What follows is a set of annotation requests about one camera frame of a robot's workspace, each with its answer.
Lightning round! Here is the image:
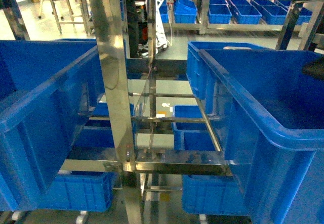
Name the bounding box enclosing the blue bin lower right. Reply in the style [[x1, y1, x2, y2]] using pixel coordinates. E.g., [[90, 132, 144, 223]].
[[182, 175, 248, 216]]

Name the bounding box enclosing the large blue bin left near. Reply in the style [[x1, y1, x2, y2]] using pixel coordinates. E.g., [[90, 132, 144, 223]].
[[1, 39, 104, 211]]

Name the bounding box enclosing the small blue bin background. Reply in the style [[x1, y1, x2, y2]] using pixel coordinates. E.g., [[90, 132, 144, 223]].
[[174, 0, 197, 24], [208, 0, 232, 24]]

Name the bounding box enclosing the large blue bin right near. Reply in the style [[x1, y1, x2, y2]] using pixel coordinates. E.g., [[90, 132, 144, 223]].
[[199, 49, 323, 223]]

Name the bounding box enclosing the blue bin floor centre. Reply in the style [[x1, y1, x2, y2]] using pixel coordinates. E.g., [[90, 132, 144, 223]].
[[172, 105, 215, 151]]

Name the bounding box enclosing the large blue bin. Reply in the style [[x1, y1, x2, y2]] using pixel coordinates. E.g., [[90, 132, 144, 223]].
[[199, 49, 323, 223], [1, 39, 104, 211]]

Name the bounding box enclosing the stainless steel side rack frame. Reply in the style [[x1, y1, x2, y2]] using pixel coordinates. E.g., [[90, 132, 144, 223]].
[[0, 0, 324, 224]]

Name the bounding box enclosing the blue bin lower left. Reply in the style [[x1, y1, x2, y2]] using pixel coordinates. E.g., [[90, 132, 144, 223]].
[[38, 171, 117, 212]]

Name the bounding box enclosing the blue bin behind right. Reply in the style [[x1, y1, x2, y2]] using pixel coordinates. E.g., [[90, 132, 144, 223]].
[[186, 41, 269, 100]]

